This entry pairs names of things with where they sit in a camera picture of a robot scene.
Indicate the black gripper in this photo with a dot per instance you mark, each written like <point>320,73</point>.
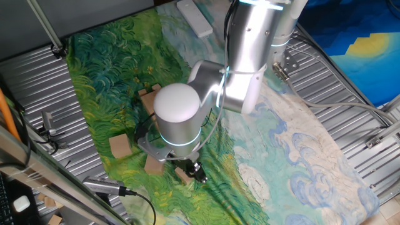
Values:
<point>184,164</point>

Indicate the large wooden cube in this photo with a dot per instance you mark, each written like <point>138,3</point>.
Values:
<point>147,101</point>
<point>120,145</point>
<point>182,176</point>
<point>153,166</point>

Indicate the small wooden cube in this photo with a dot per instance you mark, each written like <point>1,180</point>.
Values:
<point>49,202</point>
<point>157,87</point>
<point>55,219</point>
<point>59,204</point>
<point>142,92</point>
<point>40,196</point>

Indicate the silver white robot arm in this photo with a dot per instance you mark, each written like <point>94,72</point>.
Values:
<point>178,115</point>

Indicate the painted landscape cloth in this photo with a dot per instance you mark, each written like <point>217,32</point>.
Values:
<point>281,140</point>

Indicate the white power strip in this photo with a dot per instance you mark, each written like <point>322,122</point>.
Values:
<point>194,17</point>

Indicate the white earbud case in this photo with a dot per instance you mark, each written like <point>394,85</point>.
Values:
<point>21,203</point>

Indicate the blue and yellow cloth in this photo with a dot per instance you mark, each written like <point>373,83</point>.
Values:
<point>359,62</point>

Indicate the black keyboard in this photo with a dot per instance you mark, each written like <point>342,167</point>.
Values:
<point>3,206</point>

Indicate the orange pipe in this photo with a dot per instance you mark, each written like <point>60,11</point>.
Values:
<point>6,115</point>

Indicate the slanted metal pole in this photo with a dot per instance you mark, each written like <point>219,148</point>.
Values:
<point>43,25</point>

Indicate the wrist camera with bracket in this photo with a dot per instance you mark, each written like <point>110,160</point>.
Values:
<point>153,150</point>

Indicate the ribbed silver camera on stand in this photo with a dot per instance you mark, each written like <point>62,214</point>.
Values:
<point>100,186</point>

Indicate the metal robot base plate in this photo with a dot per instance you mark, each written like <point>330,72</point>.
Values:
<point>290,64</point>

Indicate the aluminium frame beam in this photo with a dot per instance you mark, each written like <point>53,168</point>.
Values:
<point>47,175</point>

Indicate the metal corner bracket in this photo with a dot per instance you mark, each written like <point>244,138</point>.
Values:
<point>373,142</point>

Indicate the aluminium frame rail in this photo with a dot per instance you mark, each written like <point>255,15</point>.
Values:
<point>392,129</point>
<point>393,104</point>

